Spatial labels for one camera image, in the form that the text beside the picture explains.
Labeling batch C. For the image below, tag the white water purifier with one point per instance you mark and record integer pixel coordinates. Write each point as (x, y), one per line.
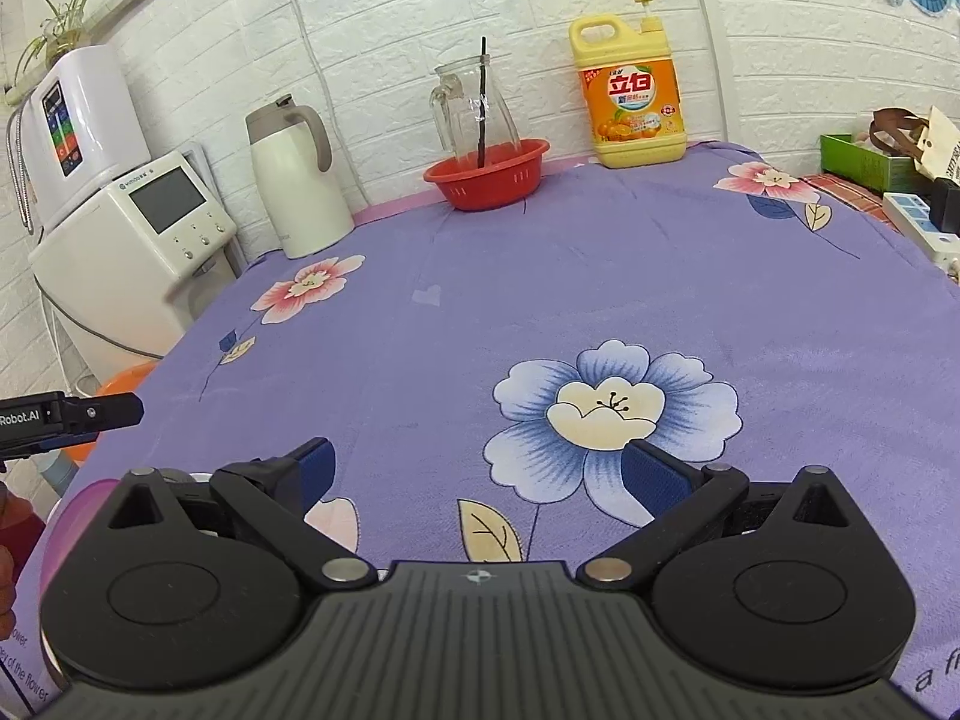
(90, 120)

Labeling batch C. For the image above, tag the beige paper bag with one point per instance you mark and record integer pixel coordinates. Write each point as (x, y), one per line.
(941, 142)

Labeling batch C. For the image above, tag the clear glass pitcher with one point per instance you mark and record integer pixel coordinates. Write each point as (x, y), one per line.
(457, 112)

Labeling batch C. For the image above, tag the yellow detergent bottle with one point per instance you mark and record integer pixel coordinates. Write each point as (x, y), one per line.
(630, 105)

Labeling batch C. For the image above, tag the grey-blue container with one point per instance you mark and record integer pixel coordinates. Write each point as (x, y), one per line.
(61, 474)

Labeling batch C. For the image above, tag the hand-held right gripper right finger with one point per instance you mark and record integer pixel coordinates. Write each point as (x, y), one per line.
(652, 476)

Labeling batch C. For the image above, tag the black power adapter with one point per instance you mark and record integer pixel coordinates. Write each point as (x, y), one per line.
(946, 206)

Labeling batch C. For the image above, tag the purple plastic bowl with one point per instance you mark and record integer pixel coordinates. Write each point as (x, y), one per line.
(75, 532)

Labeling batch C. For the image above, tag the white thermos jug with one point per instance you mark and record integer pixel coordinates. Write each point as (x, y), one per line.
(296, 187)

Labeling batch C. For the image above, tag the red plastic basket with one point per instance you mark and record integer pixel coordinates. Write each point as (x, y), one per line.
(487, 172)

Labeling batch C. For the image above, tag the green potted plant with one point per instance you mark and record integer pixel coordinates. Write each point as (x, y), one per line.
(64, 15)

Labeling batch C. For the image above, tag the white power strip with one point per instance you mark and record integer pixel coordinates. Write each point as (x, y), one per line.
(911, 221)

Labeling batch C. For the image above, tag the red plaid cloth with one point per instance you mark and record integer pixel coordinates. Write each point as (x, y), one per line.
(844, 195)

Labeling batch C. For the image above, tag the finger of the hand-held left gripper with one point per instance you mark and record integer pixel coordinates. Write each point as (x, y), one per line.
(105, 411)

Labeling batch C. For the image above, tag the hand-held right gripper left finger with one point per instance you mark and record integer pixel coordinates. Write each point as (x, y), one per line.
(319, 469)

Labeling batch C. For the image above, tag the purple floral tablecloth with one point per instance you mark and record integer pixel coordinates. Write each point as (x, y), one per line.
(450, 315)

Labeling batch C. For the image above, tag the green box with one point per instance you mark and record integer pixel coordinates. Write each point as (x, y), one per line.
(862, 161)

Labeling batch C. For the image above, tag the white dispenser with screen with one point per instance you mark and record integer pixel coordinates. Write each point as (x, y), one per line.
(127, 277)

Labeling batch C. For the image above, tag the black stick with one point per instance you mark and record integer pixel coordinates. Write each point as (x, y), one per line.
(482, 90)

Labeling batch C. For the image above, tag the red plastic stool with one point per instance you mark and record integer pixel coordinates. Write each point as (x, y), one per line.
(22, 536)

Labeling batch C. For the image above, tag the orange plastic stool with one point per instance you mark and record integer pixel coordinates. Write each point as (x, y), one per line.
(124, 379)

